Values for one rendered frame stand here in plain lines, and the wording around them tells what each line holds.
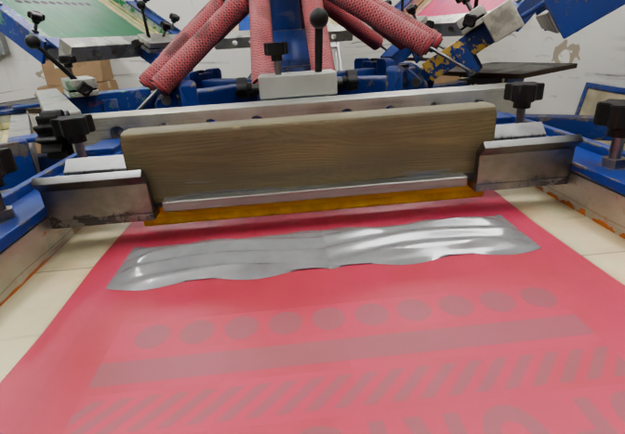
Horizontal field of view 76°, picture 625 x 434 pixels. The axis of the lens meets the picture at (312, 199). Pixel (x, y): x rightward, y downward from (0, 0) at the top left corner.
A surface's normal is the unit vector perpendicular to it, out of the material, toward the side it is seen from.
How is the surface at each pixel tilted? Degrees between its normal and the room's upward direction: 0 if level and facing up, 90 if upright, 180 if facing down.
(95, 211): 90
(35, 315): 0
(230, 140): 90
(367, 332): 0
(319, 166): 90
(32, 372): 0
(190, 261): 31
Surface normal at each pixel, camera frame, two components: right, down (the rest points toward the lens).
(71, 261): -0.06, -0.92
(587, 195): -0.99, 0.09
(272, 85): 0.08, 0.37
